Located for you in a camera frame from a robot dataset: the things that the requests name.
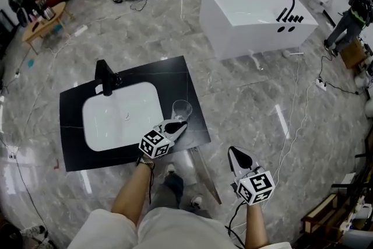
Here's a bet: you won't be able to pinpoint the black floor cable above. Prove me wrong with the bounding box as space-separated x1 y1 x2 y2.
319 54 365 96

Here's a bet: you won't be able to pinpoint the white bathtub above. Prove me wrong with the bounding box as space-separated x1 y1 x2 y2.
199 0 319 61

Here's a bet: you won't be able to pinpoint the person's white shirt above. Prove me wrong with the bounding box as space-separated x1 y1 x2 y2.
67 206 293 249

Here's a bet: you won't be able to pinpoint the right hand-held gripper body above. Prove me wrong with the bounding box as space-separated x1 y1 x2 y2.
232 166 276 206

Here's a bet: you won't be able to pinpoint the person's left forearm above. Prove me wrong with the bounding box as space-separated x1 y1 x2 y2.
110 156 156 226

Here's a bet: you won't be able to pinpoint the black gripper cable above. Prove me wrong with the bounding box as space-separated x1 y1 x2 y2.
224 200 249 249

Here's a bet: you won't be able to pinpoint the long white cable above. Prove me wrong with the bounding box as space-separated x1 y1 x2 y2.
261 54 310 213

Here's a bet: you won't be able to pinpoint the white shower head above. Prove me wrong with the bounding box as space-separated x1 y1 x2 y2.
281 49 304 59

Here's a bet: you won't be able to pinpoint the clear glass cup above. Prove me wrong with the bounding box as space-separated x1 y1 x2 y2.
171 99 193 124

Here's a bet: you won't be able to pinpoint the black sink faucet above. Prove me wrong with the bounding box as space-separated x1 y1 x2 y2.
94 59 122 97

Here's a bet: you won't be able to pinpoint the black vanity with white sink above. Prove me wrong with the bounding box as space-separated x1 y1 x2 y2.
59 55 212 173

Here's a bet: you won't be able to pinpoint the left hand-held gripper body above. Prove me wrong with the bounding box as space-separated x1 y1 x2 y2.
139 124 175 160

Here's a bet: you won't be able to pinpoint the black bathtub faucet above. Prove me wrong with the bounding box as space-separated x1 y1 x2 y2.
276 0 305 24

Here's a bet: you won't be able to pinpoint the grey sink cabinet door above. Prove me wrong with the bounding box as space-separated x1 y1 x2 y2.
188 146 223 205

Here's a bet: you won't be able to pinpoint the person's right forearm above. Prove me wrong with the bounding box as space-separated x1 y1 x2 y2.
244 203 269 248

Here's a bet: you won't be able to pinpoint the person's dark trousers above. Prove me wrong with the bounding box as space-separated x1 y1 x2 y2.
147 174 214 220

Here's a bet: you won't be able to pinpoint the metal wristwatch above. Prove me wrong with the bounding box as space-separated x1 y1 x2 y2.
135 155 156 169

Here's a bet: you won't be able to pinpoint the metal kettle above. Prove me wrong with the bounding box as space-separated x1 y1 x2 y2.
43 6 57 20

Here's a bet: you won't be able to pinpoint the wooden coffee table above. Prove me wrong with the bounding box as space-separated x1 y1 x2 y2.
22 1 68 55

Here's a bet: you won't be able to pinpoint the person's right shoe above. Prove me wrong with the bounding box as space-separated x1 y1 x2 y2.
190 194 203 210

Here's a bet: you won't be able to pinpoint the wooden storage shelf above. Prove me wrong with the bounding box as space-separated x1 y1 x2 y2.
301 166 373 249

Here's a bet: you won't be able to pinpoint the brown cardboard box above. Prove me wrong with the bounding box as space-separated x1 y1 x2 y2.
340 37 368 70

